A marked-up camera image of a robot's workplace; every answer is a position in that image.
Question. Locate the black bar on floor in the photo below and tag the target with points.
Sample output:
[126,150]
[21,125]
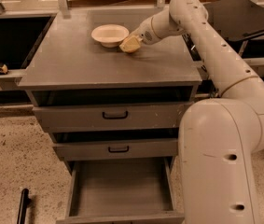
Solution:
[24,202]

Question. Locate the black top drawer handle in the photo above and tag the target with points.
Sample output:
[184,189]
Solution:
[115,115]

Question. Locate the grey drawer cabinet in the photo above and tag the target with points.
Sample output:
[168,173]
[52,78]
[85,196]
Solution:
[70,68]

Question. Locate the black tray stand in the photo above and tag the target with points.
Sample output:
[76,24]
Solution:
[241,24]

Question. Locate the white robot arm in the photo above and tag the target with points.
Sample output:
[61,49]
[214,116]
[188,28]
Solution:
[217,136]

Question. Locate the grey drawer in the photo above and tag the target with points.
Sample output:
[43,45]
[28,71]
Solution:
[145,148]
[88,118]
[128,191]

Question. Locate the white ceramic bowl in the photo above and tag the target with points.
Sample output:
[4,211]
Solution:
[110,35]

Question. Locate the grey bottom drawer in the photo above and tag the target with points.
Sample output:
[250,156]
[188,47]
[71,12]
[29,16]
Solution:
[128,191]

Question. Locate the yellow black tape measure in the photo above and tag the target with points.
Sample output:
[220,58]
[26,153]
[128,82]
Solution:
[3,69]

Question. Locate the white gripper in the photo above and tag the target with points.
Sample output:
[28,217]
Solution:
[143,32]

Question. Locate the grey middle drawer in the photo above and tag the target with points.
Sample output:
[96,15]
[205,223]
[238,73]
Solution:
[145,148]

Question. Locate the grey top drawer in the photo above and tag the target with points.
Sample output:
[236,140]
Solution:
[88,118]

